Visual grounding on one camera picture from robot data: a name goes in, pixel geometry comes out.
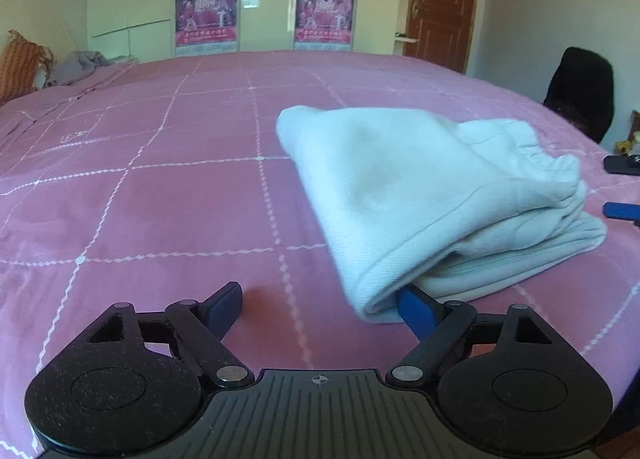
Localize grey crumpled cloth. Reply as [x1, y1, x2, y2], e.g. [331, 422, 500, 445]
[44, 51, 119, 89]

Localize pink wall poster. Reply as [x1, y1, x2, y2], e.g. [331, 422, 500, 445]
[293, 0, 356, 52]
[174, 0, 242, 58]

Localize pink checked bedsheet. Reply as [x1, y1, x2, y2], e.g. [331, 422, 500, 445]
[0, 50, 640, 459]

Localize brown wooden door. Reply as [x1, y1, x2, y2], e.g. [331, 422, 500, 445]
[403, 0, 483, 74]

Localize white pants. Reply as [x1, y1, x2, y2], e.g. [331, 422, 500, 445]
[276, 105, 609, 325]

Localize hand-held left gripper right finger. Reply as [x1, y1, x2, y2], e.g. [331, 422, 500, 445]
[387, 284, 554, 388]

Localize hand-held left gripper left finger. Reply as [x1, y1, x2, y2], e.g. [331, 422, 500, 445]
[86, 281, 254, 389]

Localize pink pillow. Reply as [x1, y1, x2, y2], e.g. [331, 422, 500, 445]
[0, 96, 63, 147]

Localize orange striped pillow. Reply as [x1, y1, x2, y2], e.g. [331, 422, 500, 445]
[0, 29, 54, 108]

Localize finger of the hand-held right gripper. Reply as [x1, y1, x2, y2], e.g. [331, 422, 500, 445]
[603, 154, 640, 175]
[603, 201, 640, 229]

